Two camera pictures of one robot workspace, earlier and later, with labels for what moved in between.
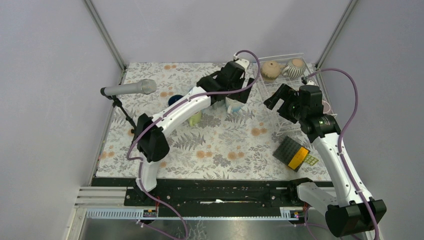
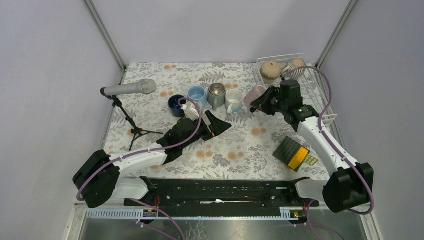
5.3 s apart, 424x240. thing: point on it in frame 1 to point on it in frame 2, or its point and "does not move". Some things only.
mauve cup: [326, 108] to [253, 95]
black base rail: [195, 192] does not move
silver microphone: [146, 86] does not move
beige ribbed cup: [270, 70] does not move
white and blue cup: [233, 106] does not move
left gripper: [241, 96] to [217, 126]
